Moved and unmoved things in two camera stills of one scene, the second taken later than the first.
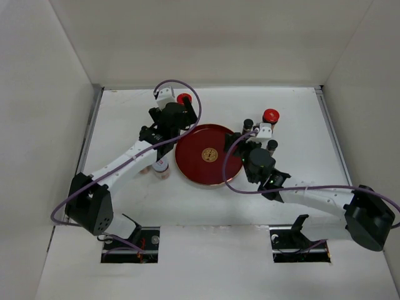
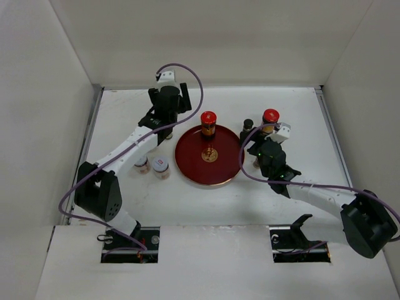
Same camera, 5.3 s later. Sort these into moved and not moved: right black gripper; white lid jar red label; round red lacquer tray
Moved: right black gripper
Not moved: round red lacquer tray; white lid jar red label
